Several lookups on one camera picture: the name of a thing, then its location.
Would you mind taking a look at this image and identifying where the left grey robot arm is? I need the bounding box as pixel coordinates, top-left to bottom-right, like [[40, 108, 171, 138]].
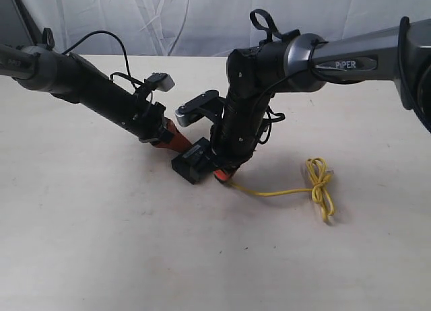
[[1, 28, 191, 153]]

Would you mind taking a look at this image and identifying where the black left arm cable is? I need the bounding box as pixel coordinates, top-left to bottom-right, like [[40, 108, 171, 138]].
[[62, 30, 159, 120]]

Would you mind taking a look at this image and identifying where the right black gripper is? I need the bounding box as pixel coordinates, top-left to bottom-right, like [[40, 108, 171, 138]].
[[210, 122, 259, 183]]

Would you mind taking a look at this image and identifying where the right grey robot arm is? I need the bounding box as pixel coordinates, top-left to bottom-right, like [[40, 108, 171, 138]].
[[211, 17, 430, 182]]

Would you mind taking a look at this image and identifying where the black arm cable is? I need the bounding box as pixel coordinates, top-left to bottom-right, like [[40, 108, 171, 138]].
[[248, 9, 287, 147], [62, 30, 159, 120]]

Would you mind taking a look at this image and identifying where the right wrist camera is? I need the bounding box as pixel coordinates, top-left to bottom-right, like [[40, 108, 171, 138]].
[[175, 90, 225, 127]]

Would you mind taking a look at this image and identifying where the black rectangular adapter box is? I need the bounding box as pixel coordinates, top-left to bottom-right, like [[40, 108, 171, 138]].
[[171, 137, 216, 184]]

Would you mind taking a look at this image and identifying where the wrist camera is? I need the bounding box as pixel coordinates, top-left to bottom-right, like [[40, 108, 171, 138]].
[[144, 73, 175, 92], [175, 90, 225, 127]]

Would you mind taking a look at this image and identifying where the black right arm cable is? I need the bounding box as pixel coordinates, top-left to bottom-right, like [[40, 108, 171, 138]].
[[248, 9, 287, 147]]

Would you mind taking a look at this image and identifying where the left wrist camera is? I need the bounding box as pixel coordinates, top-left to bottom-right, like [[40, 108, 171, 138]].
[[144, 73, 175, 92]]

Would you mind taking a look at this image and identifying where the dark pole behind curtain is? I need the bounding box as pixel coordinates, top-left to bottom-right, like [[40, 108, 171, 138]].
[[12, 0, 42, 44]]

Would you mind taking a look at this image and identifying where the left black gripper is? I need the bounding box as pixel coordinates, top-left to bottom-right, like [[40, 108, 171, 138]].
[[133, 101, 192, 153]]

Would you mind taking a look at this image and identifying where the white backdrop curtain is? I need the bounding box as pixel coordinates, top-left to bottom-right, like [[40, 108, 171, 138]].
[[1, 0, 430, 57]]

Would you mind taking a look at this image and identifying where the yellow ethernet cable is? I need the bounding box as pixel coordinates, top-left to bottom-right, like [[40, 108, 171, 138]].
[[227, 157, 337, 223]]

